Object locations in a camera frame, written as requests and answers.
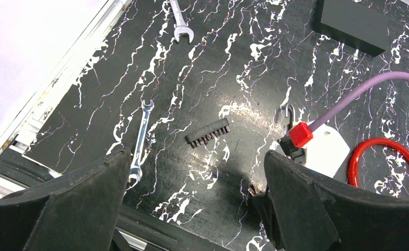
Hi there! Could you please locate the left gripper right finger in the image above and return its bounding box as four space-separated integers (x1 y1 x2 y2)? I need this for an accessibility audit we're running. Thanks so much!
263 150 409 250

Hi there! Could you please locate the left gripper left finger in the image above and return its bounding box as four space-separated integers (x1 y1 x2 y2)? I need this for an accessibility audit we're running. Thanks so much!
0 148 132 250

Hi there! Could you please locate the red cable lock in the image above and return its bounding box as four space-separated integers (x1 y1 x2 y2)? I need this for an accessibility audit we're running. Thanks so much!
347 138 409 199

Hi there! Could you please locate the brass padlock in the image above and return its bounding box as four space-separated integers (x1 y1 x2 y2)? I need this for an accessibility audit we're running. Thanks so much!
285 103 298 130

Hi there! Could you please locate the small silver wrench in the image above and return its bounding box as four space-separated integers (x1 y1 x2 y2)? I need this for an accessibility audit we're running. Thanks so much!
128 100 154 188

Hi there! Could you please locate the black bit holder strip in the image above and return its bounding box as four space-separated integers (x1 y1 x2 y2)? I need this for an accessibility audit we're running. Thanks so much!
185 118 230 149

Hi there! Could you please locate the black flat box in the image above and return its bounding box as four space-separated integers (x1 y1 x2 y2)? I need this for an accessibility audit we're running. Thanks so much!
312 0 389 57

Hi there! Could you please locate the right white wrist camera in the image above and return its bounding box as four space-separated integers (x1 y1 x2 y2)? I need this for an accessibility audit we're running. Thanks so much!
278 125 350 178

